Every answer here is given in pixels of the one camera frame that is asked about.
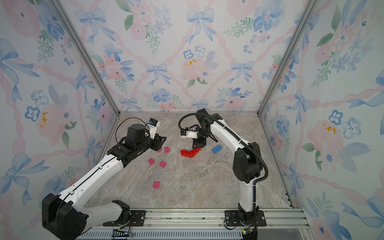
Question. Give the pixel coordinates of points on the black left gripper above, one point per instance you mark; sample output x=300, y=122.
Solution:
x=158, y=141

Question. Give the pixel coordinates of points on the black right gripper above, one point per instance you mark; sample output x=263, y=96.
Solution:
x=198, y=143

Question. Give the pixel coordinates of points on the red 2x4 lego brick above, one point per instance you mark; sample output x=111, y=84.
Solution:
x=190, y=154

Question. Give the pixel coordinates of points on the blue 2x4 lego brick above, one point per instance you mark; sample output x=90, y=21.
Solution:
x=217, y=149

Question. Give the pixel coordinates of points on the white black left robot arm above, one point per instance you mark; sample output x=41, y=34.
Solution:
x=65, y=214

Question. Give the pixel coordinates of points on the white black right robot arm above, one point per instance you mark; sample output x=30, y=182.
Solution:
x=248, y=165

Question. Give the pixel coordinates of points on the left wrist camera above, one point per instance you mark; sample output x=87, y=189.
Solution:
x=153, y=125

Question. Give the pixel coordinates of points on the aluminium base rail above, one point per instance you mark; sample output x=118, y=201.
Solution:
x=196, y=224

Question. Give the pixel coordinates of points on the aluminium corner post left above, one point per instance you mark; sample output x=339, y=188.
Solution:
x=80, y=47

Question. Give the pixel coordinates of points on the aluminium corner post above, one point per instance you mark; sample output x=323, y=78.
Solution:
x=304, y=20
x=80, y=47

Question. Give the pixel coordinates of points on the aluminium corner post right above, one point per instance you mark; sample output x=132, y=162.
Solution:
x=304, y=20

